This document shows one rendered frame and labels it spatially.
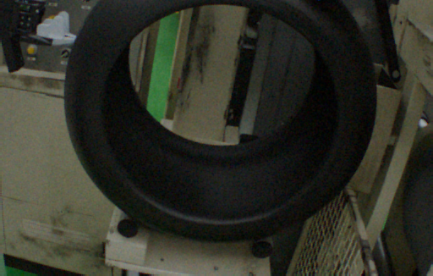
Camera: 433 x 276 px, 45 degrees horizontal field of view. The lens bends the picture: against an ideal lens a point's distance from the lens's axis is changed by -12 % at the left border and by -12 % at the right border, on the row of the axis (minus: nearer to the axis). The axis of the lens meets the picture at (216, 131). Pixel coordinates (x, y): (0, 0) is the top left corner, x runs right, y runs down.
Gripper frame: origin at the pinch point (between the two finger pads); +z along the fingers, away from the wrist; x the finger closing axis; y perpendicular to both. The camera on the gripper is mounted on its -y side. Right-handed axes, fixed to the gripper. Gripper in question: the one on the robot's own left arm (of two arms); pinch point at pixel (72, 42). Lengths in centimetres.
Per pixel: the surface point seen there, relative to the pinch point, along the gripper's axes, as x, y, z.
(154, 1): -12.3, 15.1, 14.8
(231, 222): -13.0, -21.7, 38.7
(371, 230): 23, -39, 86
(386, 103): 21, -1, 73
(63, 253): 62, -108, -3
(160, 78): 305, -126, 16
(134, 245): -8.9, -36.6, 22.3
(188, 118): 28.1, -22.7, 28.1
